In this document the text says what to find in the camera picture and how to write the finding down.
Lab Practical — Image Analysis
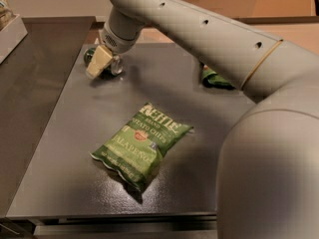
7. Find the green folded snack bag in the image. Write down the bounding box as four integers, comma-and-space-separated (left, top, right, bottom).
201, 65, 234, 90

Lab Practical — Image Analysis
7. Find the white box with items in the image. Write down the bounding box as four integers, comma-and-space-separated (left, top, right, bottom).
0, 0, 28, 64

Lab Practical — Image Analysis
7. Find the green soda can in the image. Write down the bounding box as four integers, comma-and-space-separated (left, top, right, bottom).
83, 47, 125, 77

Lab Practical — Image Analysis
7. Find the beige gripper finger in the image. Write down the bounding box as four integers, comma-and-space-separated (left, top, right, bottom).
85, 45, 114, 79

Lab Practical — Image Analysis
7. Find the green Kettle jalapeno chips bag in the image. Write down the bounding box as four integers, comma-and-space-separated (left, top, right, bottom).
91, 103, 192, 191

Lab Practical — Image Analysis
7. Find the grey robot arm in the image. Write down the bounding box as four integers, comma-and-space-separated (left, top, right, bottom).
103, 0, 319, 239

